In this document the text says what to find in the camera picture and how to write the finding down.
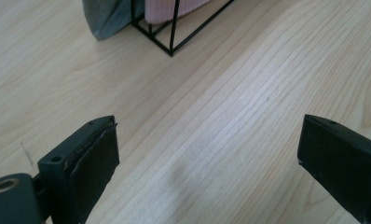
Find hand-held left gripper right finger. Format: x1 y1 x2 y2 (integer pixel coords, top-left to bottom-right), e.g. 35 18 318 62
296 113 371 224

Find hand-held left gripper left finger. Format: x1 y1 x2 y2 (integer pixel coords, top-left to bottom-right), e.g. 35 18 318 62
36 114 121 224

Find black wire rack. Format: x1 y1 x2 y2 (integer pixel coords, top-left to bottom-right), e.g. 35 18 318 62
130 0 237 58

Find gray knit beanie hat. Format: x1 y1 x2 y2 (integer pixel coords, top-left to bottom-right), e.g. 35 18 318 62
81 0 146 42

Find pink knit beanie hat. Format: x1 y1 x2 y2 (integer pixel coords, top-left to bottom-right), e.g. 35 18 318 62
144 0 213 25

